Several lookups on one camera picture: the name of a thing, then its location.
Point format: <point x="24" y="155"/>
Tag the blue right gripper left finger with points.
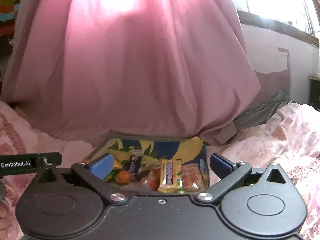
<point x="92" y="175"/>

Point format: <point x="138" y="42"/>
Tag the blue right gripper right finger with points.
<point x="232" y="176"/>

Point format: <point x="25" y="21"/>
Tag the small orange fruit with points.
<point x="123" y="177"/>

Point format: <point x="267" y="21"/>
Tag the blue white Ca tube packet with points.
<point x="133" y="165"/>

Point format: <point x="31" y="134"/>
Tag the instant noodle snack packet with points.
<point x="192" y="178"/>

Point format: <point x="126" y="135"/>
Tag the orange snack packet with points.
<point x="153" y="179"/>

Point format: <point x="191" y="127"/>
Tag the yellow green cracker packet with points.
<point x="170" y="176"/>

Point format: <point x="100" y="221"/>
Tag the golden yellow snack packet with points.
<point x="117" y="165"/>

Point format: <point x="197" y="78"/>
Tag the grey cardboard box lid tray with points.
<point x="190" y="151"/>

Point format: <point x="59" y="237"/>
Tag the grey green blanket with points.
<point x="259" y="115"/>

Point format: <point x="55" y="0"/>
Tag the pink floral bedsheet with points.
<point x="290" y="138"/>

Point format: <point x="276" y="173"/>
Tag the pink curtain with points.
<point x="83" y="69"/>

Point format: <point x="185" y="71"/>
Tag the dark wooden furniture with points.
<point x="314" y="91"/>

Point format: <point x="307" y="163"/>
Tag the dark printed pillow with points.
<point x="8" y="14"/>

